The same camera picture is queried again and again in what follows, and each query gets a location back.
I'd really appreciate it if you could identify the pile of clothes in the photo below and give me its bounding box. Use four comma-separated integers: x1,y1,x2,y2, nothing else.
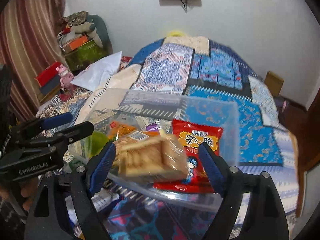
57,11,93,48

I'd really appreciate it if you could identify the green box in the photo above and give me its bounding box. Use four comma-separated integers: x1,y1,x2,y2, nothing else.
65,40,108,72

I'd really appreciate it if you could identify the left hand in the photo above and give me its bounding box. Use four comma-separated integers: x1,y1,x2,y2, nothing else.
0,177,41,213

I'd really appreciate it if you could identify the blue white red snack bag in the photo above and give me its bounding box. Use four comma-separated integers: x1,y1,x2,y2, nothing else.
91,189,120,212

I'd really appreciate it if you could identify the white pillow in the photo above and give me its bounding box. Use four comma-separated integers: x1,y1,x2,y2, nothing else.
71,51,123,92

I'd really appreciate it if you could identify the purple roll snack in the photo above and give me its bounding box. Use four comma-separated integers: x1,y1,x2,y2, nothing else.
144,121,162,132

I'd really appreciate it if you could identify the grey box under red box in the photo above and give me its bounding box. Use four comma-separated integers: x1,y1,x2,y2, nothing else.
40,75,61,95

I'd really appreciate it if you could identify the orange box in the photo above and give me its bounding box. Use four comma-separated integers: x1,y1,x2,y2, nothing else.
62,35,88,54

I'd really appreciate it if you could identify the patchwork bed quilt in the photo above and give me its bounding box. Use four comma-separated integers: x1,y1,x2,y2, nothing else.
38,38,299,239

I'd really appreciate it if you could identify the orange snack pack bottom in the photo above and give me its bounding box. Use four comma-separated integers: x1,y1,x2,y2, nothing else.
107,121,136,141

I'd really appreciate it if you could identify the pink rabbit toy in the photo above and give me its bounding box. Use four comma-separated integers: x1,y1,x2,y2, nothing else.
56,64,74,90

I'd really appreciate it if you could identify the striped red curtain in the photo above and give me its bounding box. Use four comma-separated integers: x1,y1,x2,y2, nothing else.
1,0,65,121

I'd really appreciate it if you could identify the clear plastic storage bin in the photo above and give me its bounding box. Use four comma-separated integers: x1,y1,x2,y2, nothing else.
67,87,241,213

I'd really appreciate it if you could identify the green kiwi snack pack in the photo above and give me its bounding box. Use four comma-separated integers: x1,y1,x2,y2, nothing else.
83,131,108,159

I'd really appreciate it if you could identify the sandwich biscuit pack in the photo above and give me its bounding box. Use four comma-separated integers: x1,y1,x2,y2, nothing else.
113,131,188,184

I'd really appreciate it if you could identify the red instant noodle snack bag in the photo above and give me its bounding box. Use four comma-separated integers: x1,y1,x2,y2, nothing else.
153,119,223,193

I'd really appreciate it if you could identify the cardboard box on floor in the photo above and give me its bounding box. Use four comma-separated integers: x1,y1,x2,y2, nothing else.
264,71,284,96

